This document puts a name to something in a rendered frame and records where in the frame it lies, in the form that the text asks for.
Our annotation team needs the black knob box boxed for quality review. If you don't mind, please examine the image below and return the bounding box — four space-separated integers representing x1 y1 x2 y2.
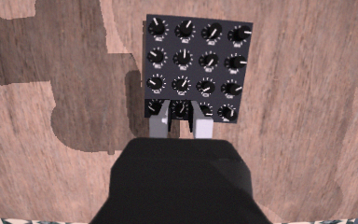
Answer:
145 14 254 124

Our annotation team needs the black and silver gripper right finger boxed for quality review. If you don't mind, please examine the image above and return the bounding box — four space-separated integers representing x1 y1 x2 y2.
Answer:
188 101 213 139

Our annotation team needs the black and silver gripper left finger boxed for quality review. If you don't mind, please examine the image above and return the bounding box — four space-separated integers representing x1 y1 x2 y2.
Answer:
149 100 172 138

